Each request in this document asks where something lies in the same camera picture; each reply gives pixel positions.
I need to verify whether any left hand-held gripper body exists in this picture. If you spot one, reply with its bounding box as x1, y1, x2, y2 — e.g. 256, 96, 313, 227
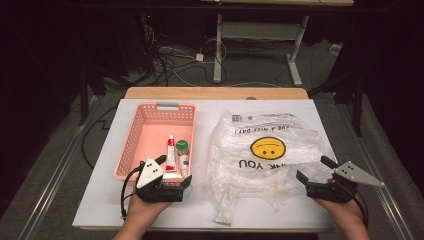
134, 157, 185, 204

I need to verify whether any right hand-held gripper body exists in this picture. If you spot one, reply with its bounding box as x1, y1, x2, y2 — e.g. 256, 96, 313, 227
304, 161, 385, 204

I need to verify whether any red and white tube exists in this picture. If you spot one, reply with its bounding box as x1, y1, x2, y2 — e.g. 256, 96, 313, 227
165, 134, 177, 173

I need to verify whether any small white tube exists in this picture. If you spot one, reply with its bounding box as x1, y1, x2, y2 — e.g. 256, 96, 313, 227
179, 154, 190, 178

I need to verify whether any green-capped small bottle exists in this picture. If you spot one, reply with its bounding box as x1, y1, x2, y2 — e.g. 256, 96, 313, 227
175, 139, 190, 157

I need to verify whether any pink plastic basket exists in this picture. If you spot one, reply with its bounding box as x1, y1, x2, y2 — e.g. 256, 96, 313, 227
114, 102, 197, 188

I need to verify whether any clear plastic smiley bag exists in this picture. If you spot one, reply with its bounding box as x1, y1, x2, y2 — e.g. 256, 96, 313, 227
205, 111, 338, 228

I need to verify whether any person's right hand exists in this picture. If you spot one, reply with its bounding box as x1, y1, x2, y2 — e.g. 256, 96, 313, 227
313, 194, 365, 223

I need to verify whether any person's left hand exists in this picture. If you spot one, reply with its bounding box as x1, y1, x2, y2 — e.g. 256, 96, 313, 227
126, 193, 173, 224

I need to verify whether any white table mat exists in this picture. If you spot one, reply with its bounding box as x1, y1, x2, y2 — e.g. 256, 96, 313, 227
72, 98, 364, 231

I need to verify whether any black metal stand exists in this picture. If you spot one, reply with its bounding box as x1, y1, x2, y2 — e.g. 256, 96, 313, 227
78, 63, 108, 127
308, 73, 364, 138

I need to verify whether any wooden table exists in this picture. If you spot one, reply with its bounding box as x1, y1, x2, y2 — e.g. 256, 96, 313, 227
124, 86, 309, 101

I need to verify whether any dark equipment cabinet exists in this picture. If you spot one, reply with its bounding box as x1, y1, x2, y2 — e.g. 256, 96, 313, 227
109, 9, 158, 76

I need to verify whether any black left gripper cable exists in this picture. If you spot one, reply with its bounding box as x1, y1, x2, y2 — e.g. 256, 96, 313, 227
120, 165, 143, 220

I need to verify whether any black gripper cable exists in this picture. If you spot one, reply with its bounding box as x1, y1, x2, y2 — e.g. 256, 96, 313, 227
120, 165, 143, 220
352, 191, 370, 230

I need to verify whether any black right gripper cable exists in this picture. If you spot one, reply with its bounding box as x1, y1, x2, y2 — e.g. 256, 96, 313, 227
352, 191, 370, 230

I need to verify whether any aluminium floor rail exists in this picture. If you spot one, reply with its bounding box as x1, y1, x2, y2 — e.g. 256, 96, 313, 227
349, 133, 414, 240
18, 96, 101, 240

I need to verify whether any black looped floor cable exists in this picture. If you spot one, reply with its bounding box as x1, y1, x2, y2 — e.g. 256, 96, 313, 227
81, 105, 120, 170

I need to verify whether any bundle of floor cables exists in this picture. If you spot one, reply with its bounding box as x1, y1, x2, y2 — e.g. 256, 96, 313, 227
143, 23, 234, 88

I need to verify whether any white table frame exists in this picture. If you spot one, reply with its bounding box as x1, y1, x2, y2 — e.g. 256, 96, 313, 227
199, 0, 355, 88

